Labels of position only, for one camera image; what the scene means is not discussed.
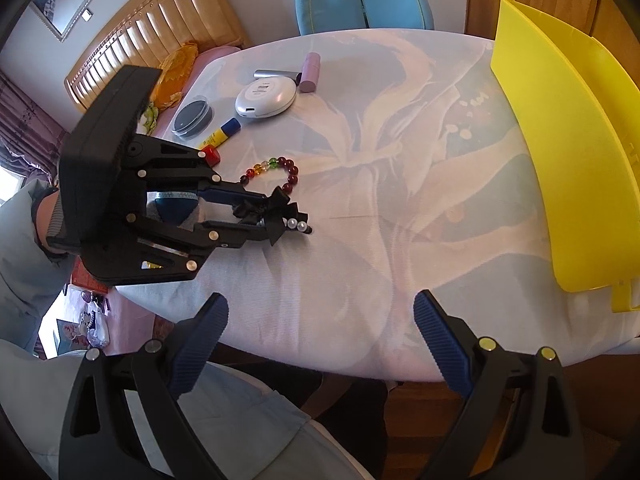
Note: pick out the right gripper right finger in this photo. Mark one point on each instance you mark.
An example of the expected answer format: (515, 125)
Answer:
(449, 340)

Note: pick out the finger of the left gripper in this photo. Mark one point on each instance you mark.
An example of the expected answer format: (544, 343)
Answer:
(214, 234)
(232, 194)

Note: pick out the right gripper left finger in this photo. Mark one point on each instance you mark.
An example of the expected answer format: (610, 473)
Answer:
(192, 341)

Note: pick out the black bow pearl hairpiece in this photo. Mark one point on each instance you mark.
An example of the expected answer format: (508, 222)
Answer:
(263, 217)

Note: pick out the blue plush hair clip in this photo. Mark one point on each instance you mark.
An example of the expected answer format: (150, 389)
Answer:
(175, 211)

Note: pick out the black puff clear case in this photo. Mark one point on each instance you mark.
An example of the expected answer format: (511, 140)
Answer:
(192, 118)

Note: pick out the white round compact case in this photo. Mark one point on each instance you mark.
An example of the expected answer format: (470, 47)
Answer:
(266, 97)

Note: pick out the red lipstick tube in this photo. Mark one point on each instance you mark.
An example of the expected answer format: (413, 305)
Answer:
(211, 155)

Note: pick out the yellow blue cream tube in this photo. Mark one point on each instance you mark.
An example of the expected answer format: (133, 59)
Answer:
(222, 134)

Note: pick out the green cabbage plush toy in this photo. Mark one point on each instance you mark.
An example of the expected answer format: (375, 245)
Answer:
(148, 120)

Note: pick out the purple curtain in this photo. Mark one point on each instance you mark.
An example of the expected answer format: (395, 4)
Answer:
(31, 140)

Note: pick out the red box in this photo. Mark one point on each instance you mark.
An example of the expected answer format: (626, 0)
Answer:
(82, 279)

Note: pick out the orange pillow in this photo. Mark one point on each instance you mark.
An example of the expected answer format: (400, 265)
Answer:
(176, 71)

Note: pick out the silver cosmetic tube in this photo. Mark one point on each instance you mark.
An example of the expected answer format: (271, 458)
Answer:
(263, 73)

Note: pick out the pink bed sheet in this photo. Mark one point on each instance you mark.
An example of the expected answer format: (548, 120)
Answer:
(165, 118)

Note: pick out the purple lipstick tube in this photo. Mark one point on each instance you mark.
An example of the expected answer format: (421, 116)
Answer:
(309, 76)

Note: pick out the wooden bed headboard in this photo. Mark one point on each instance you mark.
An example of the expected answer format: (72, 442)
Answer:
(144, 33)

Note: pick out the yellow plastic bin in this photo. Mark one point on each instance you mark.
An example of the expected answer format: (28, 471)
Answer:
(578, 110)

